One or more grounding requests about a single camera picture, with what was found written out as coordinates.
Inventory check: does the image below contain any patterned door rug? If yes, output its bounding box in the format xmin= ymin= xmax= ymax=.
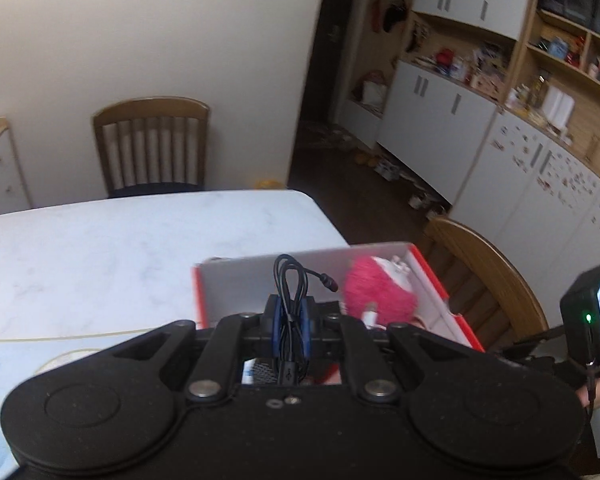
xmin=300 ymin=120 xmax=361 ymax=148

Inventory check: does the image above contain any pink round plush toy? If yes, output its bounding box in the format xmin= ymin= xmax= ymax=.
xmin=342 ymin=255 xmax=418 ymax=328

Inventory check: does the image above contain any white bag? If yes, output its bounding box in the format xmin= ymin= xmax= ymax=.
xmin=362 ymin=80 xmax=388 ymax=106

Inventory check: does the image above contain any white cabinet with black handles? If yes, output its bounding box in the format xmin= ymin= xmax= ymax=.
xmin=377 ymin=60 xmax=498 ymax=203

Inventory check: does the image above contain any light wooden curved chair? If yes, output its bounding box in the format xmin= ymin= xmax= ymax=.
xmin=422 ymin=216 xmax=551 ymax=356

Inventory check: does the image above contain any black cable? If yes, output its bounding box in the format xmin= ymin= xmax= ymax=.
xmin=271 ymin=254 xmax=340 ymax=388

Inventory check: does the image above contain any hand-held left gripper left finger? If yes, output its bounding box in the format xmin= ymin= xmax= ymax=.
xmin=112 ymin=296 xmax=281 ymax=403

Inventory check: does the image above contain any white sticker-covered cabinet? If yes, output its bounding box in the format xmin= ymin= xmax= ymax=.
xmin=450 ymin=110 xmax=600 ymax=301

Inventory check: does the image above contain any dark wooden slatted chair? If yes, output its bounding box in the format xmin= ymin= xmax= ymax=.
xmin=91 ymin=96 xmax=212 ymax=198

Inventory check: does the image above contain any white open shelf compartment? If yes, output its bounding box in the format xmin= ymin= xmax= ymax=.
xmin=337 ymin=0 xmax=421 ymax=148

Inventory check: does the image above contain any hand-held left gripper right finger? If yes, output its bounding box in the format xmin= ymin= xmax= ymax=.
xmin=302 ymin=297 xmax=476 ymax=403

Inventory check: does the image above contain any white canister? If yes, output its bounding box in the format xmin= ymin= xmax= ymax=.
xmin=542 ymin=85 xmax=561 ymax=123
xmin=555 ymin=91 xmax=576 ymax=128

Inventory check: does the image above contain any white wooden drawer cabinet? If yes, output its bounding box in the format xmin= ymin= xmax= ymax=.
xmin=0 ymin=117 xmax=33 ymax=218

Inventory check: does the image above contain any white red cardboard box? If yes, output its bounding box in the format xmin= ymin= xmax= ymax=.
xmin=191 ymin=241 xmax=486 ymax=356

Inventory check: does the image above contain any assorted small toys clutter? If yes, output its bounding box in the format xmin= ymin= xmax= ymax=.
xmin=415 ymin=42 xmax=511 ymax=96

